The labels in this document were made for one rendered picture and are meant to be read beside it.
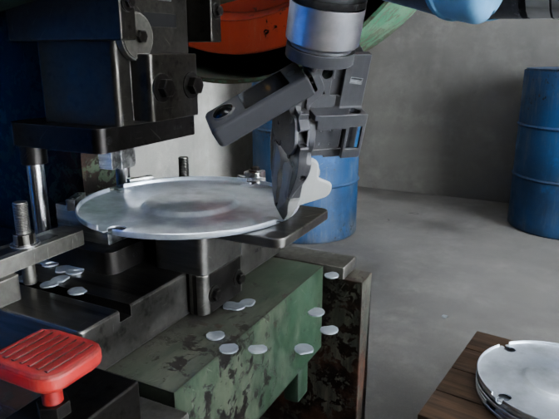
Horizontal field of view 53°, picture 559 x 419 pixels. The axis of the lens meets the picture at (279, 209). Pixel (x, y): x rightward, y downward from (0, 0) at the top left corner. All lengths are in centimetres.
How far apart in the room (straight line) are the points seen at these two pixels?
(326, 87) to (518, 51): 333
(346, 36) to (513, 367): 83
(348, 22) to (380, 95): 352
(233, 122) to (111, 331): 26
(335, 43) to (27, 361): 38
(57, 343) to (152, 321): 24
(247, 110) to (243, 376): 34
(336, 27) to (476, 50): 339
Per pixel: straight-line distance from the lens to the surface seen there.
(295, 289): 83
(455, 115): 397
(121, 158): 80
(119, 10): 66
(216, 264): 74
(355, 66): 61
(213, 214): 71
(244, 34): 107
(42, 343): 49
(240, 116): 58
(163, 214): 71
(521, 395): 114
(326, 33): 56
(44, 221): 83
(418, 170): 408
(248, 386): 76
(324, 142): 62
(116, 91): 71
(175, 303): 73
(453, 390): 119
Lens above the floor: 98
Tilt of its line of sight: 16 degrees down
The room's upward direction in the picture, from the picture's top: straight up
